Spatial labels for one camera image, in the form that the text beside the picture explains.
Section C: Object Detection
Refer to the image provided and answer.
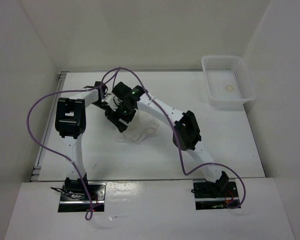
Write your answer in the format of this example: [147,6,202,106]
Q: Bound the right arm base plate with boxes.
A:
[191,180,241,210]

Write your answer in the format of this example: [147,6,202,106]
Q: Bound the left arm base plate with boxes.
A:
[51,181,107,213]

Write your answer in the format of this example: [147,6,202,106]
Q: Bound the white perforated plastic basket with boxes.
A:
[201,55,257,109]

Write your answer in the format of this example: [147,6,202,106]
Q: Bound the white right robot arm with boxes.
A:
[103,82,229,198]

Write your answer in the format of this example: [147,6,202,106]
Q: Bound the white pleated skirt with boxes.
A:
[116,110,160,145]

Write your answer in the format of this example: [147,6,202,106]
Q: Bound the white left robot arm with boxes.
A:
[55,81,112,200]

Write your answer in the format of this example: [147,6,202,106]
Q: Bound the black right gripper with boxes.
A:
[107,100,137,133]

